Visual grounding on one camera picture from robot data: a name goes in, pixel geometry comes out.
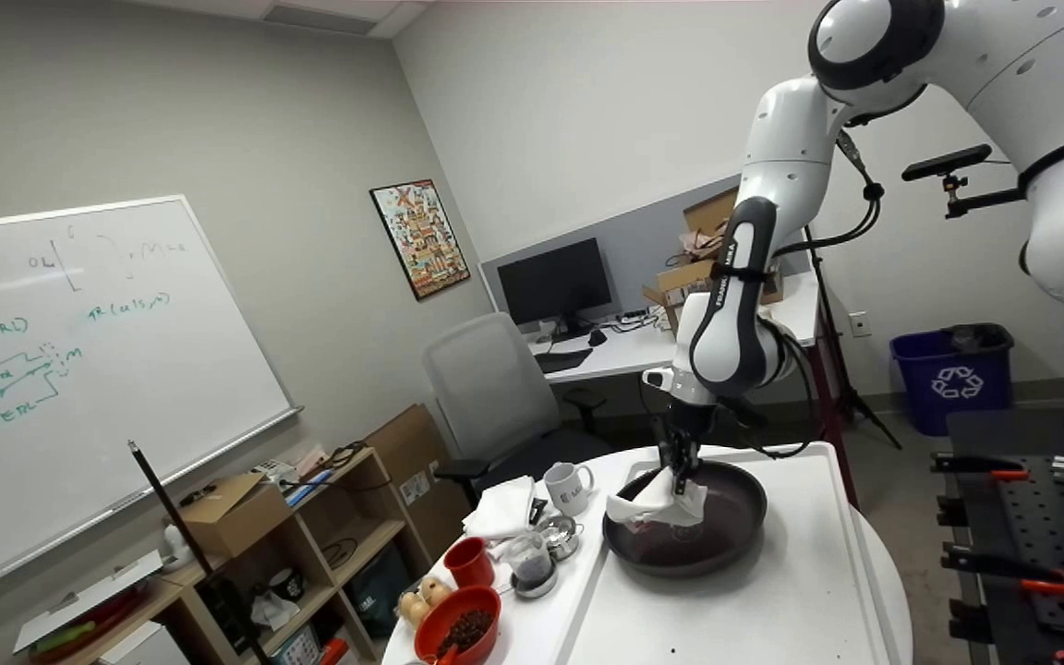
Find white folded cloth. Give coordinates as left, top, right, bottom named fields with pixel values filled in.
left=461, top=478, right=537, bottom=538

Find grey office chair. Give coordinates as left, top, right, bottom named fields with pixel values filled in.
left=424, top=315, right=605, bottom=501

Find round white table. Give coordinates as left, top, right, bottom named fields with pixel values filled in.
left=378, top=440, right=917, bottom=665

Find black perforated robot table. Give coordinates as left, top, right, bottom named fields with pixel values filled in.
left=938, top=406, right=1064, bottom=665

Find white office desk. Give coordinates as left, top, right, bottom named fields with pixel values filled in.
left=529, top=270, right=862, bottom=495

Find wall whiteboard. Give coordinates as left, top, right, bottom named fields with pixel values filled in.
left=0, top=194, right=293, bottom=576

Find framed wall poster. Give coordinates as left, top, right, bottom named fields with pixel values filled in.
left=371, top=177, right=470, bottom=300

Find red bowl with beans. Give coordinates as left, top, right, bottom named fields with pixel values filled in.
left=414, top=587, right=503, bottom=665

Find black camera on stand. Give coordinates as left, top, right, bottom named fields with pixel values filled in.
left=902, top=144, right=1029, bottom=219

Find white mug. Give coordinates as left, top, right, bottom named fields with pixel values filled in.
left=545, top=463, right=596, bottom=516

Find black computer monitor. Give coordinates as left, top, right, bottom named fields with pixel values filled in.
left=500, top=239, right=615, bottom=337

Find black orange clamp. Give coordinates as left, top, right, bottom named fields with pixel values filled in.
left=933, top=454, right=1032, bottom=484
left=938, top=544, right=1064, bottom=593

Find red cup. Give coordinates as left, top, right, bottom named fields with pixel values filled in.
left=442, top=536, right=494, bottom=587

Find dark brown frying pan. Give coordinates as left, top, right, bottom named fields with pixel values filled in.
left=601, top=463, right=769, bottom=576

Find cardboard boxes on desk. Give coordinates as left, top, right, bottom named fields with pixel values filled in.
left=647, top=193, right=734, bottom=309

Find blue recycling bin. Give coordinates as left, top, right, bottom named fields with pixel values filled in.
left=891, top=321, right=1015, bottom=436

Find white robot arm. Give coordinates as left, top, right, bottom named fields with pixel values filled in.
left=647, top=0, right=1064, bottom=510

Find wooden shelf unit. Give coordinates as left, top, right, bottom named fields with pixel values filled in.
left=29, top=444, right=429, bottom=665

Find black orange clamp lower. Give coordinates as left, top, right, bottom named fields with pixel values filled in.
left=938, top=544, right=1064, bottom=593

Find white square tray board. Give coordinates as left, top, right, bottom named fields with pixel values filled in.
left=552, top=440, right=906, bottom=665

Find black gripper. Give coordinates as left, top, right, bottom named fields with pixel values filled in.
left=662, top=400, right=713, bottom=495

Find white napkin with red stripes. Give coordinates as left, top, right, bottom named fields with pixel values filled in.
left=605, top=467, right=705, bottom=527

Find cardboard box on shelf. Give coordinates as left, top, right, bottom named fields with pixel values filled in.
left=183, top=474, right=287, bottom=558

